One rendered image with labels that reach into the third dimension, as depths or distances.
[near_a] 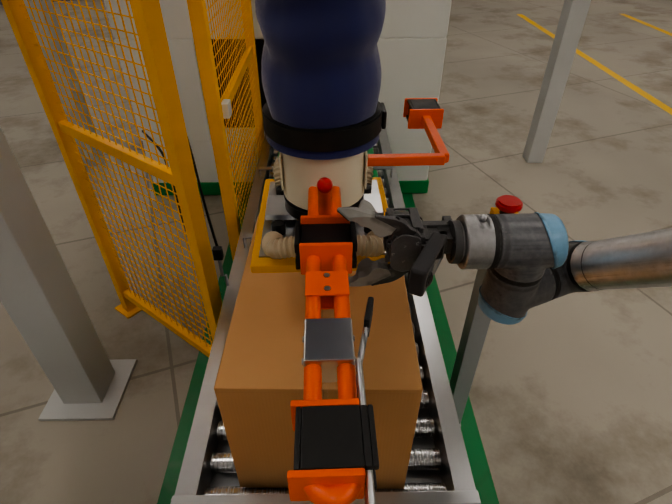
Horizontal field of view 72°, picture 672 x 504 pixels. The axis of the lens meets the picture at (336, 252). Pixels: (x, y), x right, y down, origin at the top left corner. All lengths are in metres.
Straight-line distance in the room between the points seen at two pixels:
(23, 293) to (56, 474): 0.70
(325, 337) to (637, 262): 0.48
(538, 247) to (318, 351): 0.39
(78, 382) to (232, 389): 1.29
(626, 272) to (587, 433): 1.43
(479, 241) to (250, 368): 0.51
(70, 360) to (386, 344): 1.38
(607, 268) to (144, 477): 1.69
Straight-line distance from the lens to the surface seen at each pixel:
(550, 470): 2.06
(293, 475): 0.48
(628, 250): 0.83
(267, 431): 1.05
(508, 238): 0.76
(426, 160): 1.02
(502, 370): 2.27
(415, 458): 1.32
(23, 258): 1.75
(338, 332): 0.59
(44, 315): 1.91
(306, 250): 0.71
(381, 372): 0.95
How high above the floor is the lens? 1.70
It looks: 38 degrees down
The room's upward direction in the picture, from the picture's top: straight up
